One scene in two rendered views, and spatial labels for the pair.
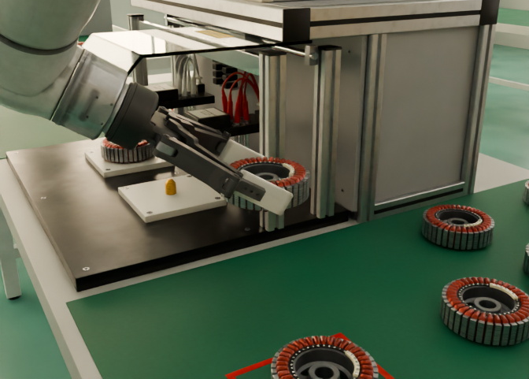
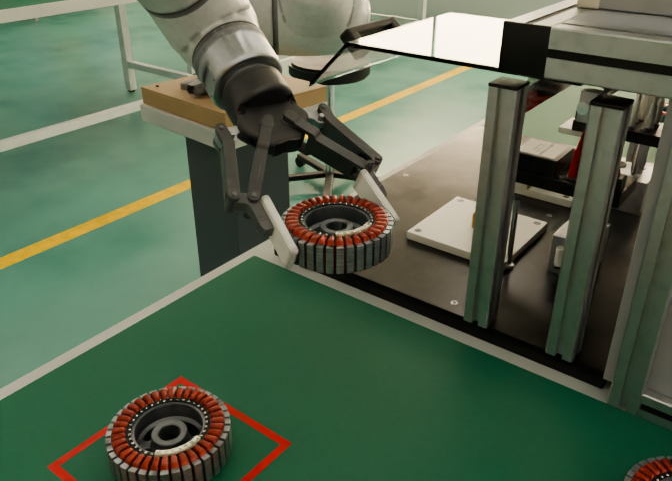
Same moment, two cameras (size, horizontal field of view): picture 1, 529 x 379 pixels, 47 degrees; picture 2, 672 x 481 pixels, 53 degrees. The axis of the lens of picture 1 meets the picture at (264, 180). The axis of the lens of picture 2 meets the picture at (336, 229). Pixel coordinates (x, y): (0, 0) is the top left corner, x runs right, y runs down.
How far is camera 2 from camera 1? 73 cm
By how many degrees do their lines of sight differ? 61
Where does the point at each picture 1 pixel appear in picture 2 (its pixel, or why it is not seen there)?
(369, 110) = (653, 234)
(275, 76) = (503, 117)
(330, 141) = (584, 251)
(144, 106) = (239, 92)
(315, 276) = (407, 392)
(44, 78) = (175, 39)
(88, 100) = (202, 70)
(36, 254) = not seen: hidden behind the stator
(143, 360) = (186, 323)
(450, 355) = not seen: outside the picture
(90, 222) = not seen: hidden behind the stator
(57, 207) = (393, 187)
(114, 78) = (227, 55)
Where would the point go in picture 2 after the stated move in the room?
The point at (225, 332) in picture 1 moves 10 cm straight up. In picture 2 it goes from (250, 356) to (244, 281)
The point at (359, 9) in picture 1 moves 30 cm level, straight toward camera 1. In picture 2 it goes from (655, 48) to (288, 71)
